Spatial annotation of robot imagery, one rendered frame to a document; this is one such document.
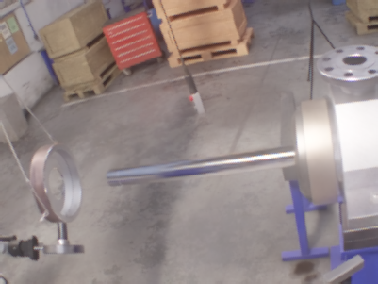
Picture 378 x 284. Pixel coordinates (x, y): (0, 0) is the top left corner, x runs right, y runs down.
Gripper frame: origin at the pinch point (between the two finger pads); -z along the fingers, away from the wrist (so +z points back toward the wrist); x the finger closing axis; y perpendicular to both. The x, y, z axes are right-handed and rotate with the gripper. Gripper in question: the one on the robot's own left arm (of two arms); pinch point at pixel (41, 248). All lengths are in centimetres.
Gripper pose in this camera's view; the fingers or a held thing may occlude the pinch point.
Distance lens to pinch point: 183.1
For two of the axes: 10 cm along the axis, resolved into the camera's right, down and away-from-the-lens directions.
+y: 2.1, 2.4, 9.5
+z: -9.7, 1.5, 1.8
